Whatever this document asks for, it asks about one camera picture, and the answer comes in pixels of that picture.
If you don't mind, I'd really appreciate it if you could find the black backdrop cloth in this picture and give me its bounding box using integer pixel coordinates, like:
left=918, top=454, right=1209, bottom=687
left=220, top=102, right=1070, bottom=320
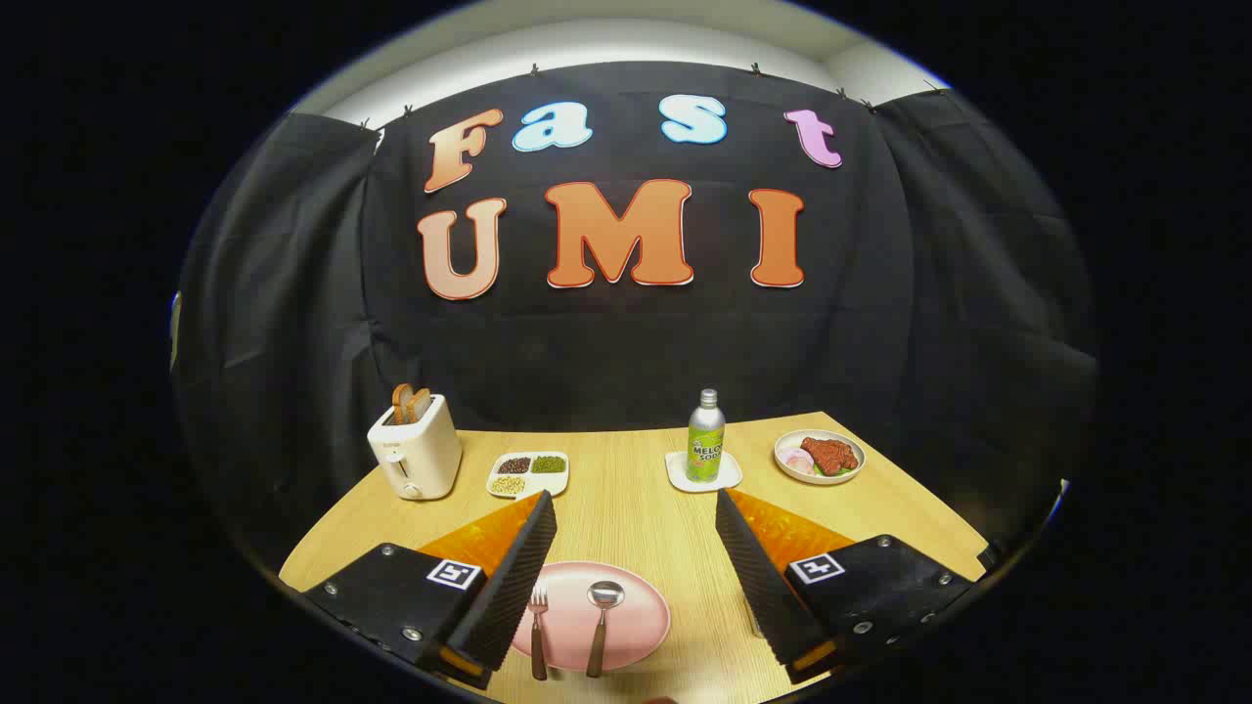
left=171, top=61, right=1101, bottom=588

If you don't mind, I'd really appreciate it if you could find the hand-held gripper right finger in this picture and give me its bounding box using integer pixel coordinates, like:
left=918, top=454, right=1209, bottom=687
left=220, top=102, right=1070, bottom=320
left=715, top=488, right=977, bottom=685

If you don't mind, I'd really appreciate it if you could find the white toaster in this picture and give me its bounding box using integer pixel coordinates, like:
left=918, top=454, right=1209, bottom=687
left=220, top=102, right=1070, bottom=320
left=367, top=393, right=464, bottom=502

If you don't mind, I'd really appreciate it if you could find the fork with wooden handle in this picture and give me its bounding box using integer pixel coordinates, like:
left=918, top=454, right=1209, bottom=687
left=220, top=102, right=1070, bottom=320
left=527, top=586, right=550, bottom=682

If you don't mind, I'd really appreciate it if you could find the green soda bottle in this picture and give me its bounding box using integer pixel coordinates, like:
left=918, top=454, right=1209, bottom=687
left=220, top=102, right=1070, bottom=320
left=686, top=388, right=727, bottom=484

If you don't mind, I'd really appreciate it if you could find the spoon with wooden handle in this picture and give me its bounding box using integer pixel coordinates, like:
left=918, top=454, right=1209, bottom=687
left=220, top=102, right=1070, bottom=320
left=585, top=580, right=626, bottom=679

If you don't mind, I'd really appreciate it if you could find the white square coaster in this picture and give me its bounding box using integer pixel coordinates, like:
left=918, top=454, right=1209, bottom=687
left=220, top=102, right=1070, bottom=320
left=665, top=450, right=743, bottom=494

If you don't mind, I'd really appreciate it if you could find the white round food plate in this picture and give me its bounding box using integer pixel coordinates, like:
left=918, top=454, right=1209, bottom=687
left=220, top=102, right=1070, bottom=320
left=774, top=429, right=867, bottom=487

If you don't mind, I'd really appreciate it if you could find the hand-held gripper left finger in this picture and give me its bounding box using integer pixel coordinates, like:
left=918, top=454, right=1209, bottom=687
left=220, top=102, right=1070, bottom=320
left=301, top=490, right=559, bottom=691

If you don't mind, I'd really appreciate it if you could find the red meat piece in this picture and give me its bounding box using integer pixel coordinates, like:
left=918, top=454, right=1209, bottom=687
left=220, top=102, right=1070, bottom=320
left=800, top=436, right=860, bottom=477

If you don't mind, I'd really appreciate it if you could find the pink plate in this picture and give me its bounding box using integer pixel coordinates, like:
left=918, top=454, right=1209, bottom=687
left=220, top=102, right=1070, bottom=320
left=509, top=561, right=672, bottom=674

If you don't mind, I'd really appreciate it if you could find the white divided dish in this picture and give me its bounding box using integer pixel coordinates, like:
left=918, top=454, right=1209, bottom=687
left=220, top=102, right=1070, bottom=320
left=486, top=451, right=570, bottom=500

